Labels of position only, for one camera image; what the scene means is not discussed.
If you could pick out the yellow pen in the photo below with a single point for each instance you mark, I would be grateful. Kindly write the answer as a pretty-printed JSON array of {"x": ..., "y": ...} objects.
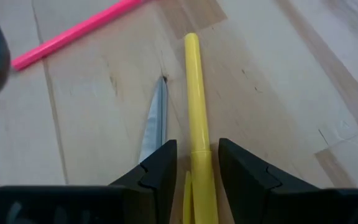
[{"x": 197, "y": 109}]

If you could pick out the pink pen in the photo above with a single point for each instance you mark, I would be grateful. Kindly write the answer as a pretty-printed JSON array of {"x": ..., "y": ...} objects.
[{"x": 73, "y": 31}]

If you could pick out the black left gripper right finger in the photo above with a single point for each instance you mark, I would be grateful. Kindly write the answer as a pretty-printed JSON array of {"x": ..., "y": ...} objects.
[{"x": 244, "y": 174}]

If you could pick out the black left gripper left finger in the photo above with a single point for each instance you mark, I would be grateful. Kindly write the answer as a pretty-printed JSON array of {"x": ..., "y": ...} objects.
[{"x": 163, "y": 168}]

